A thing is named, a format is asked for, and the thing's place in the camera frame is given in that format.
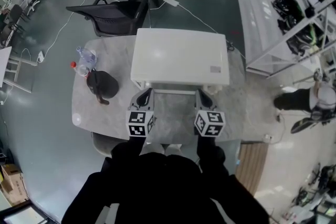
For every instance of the white desk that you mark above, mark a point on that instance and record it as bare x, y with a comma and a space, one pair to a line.
4, 65

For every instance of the black mesh office chair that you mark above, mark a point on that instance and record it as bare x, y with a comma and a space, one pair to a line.
115, 21

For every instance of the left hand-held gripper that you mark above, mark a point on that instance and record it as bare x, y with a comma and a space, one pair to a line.
137, 123

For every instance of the wooden slat board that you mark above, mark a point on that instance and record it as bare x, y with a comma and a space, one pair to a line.
252, 165

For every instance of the black tangled equipment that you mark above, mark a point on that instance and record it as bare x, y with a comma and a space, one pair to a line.
325, 175

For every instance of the cardboard box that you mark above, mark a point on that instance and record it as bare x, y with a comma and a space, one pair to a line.
13, 186

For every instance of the white power strip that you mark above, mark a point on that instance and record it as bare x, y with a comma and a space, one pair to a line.
170, 1
268, 137

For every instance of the clear bottle with blue cap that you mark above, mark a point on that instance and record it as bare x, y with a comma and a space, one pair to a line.
88, 56

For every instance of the person's black clothed torso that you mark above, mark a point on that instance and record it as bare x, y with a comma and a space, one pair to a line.
162, 191

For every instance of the dark grey side chair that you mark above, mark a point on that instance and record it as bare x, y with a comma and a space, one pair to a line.
15, 14

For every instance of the row of black white helmets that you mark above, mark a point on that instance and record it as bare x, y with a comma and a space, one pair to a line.
286, 5

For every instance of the dark oval device on pole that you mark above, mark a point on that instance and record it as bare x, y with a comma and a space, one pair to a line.
305, 124

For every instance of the white metal shelf rack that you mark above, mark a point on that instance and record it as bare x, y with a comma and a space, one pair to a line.
254, 8

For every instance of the person's left forearm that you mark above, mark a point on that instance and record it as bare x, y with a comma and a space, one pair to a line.
131, 147

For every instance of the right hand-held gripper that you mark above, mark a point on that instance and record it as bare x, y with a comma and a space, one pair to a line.
210, 123

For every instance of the clear bottle with red cap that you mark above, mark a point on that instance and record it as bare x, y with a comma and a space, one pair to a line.
81, 69

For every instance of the white oven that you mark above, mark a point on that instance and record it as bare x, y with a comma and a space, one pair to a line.
178, 57

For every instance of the person's right forearm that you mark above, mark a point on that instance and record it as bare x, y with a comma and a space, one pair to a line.
210, 149

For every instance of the white power adapter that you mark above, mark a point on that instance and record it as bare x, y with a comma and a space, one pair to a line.
41, 57

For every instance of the person's right shoe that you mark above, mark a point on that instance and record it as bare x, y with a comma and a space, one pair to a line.
176, 148

